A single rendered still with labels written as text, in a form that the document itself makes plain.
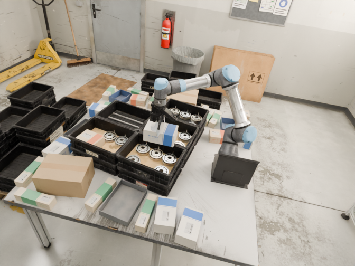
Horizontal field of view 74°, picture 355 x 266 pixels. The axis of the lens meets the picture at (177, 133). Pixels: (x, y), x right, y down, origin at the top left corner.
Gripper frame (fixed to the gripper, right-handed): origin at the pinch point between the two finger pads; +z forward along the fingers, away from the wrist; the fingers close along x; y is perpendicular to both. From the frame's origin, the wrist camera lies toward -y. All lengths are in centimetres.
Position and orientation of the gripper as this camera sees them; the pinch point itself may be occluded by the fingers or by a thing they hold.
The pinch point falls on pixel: (161, 131)
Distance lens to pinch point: 151.9
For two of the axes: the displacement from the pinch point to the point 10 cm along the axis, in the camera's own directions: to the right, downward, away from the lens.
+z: -1.0, 7.8, 6.1
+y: -9.7, -2.1, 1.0
